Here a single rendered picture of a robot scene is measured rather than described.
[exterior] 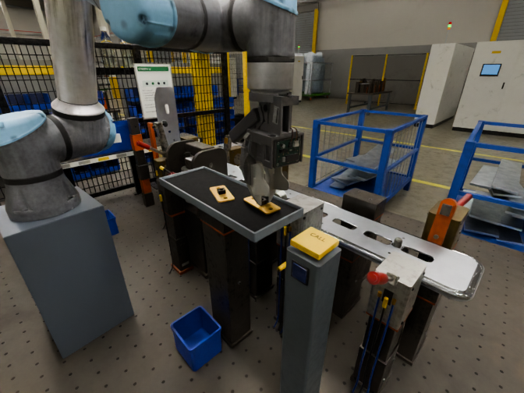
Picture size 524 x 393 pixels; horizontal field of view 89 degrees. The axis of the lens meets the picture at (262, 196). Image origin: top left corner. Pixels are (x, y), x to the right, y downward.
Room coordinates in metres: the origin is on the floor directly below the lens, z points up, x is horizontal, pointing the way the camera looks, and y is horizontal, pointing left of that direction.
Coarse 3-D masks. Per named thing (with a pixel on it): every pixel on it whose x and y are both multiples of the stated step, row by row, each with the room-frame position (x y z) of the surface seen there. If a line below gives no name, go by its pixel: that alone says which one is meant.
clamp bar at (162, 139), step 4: (164, 120) 1.21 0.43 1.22; (156, 124) 1.17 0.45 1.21; (160, 124) 1.17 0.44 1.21; (164, 124) 1.20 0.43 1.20; (156, 128) 1.17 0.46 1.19; (160, 128) 1.17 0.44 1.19; (160, 132) 1.17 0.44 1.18; (164, 132) 1.18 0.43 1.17; (160, 136) 1.18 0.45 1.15; (164, 136) 1.18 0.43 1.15; (160, 140) 1.19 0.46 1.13; (164, 140) 1.18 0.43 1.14; (164, 144) 1.18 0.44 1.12; (164, 148) 1.18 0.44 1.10
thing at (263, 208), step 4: (252, 196) 0.52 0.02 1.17; (244, 200) 0.51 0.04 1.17; (248, 200) 0.50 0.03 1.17; (252, 200) 0.50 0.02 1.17; (264, 200) 0.49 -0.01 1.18; (252, 204) 0.49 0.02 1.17; (256, 204) 0.49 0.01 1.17; (264, 204) 0.49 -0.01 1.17; (268, 204) 0.49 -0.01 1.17; (272, 204) 0.49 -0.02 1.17; (260, 208) 0.47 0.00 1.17; (264, 208) 0.47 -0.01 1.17; (268, 208) 0.47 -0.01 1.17; (272, 208) 0.47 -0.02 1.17; (276, 208) 0.47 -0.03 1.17; (280, 208) 0.47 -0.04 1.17; (264, 212) 0.45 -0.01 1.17; (268, 212) 0.45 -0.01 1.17; (272, 212) 0.46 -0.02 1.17
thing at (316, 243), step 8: (304, 232) 0.40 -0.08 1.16; (312, 232) 0.40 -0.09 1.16; (320, 232) 0.40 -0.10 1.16; (296, 240) 0.37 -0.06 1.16; (304, 240) 0.37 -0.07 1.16; (312, 240) 0.37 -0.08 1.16; (320, 240) 0.37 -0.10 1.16; (328, 240) 0.37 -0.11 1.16; (336, 240) 0.37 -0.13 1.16; (304, 248) 0.36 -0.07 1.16; (312, 248) 0.35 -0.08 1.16; (320, 248) 0.35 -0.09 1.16; (328, 248) 0.36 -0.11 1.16; (312, 256) 0.35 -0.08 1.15; (320, 256) 0.34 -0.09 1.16
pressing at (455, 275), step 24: (240, 168) 1.20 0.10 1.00; (288, 192) 0.92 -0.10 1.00; (336, 216) 0.74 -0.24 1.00; (360, 216) 0.74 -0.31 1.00; (360, 240) 0.61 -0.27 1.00; (408, 240) 0.61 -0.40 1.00; (432, 264) 0.51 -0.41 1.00; (456, 264) 0.51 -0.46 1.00; (480, 264) 0.51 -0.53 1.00; (432, 288) 0.44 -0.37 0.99; (456, 288) 0.43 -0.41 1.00
